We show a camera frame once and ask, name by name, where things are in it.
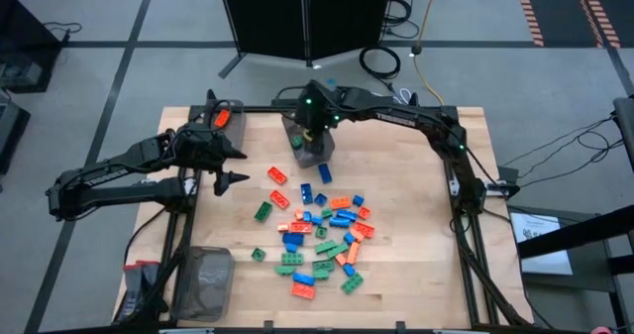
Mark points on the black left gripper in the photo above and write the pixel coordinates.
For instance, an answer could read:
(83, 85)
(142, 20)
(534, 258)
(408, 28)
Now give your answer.
(198, 148)

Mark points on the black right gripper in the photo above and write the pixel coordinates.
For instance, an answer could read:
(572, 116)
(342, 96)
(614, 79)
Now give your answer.
(317, 103)

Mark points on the blue 2x4 toy brick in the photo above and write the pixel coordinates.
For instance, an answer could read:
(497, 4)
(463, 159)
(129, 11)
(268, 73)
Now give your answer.
(347, 215)
(340, 223)
(292, 238)
(303, 279)
(325, 173)
(306, 193)

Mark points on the orange 2x4 toy brick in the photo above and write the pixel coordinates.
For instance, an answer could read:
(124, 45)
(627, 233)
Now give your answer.
(280, 199)
(222, 118)
(340, 203)
(303, 290)
(277, 175)
(300, 228)
(365, 229)

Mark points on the blue 2x2 toy brick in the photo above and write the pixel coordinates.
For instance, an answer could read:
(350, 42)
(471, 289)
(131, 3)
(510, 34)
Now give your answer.
(358, 200)
(317, 220)
(291, 248)
(307, 216)
(349, 238)
(320, 199)
(349, 270)

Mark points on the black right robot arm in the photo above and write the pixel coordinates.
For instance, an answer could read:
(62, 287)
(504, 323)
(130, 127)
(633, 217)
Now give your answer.
(396, 116)

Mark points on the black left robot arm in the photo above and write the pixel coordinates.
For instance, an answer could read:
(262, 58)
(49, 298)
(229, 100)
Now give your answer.
(114, 168)

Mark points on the translucent grey plastic bin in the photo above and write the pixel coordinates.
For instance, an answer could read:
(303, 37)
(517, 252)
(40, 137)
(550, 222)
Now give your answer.
(312, 159)
(237, 126)
(203, 284)

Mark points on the orange 2x2 toy brick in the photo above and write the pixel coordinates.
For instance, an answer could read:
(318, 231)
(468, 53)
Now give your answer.
(298, 214)
(364, 212)
(356, 236)
(341, 259)
(283, 228)

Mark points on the green long toy brick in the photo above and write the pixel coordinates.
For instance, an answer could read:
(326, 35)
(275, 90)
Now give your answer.
(338, 250)
(325, 246)

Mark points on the orange long toy brick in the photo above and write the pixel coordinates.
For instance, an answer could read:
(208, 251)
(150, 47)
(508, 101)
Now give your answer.
(352, 252)

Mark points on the grey red-topped holder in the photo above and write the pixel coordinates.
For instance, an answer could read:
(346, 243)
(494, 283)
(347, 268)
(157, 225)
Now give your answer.
(148, 274)
(131, 289)

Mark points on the black power adapter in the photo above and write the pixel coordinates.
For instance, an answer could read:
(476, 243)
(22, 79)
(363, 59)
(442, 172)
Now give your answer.
(507, 174)

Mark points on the black equipment case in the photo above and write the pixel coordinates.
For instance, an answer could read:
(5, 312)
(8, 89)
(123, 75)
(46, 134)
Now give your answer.
(12, 136)

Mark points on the white paper sheet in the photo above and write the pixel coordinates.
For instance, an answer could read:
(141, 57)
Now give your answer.
(545, 255)

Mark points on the black beam desk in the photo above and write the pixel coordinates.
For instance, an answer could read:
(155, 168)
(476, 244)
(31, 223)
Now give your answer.
(569, 235)

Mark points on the black mat with orange stripes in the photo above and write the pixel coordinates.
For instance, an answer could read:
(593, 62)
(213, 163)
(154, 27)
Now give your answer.
(555, 7)

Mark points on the small red object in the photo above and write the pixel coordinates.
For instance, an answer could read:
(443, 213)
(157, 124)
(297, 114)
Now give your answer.
(602, 330)

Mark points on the black aluminium table frame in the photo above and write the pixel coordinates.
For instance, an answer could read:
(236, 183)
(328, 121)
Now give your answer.
(257, 109)

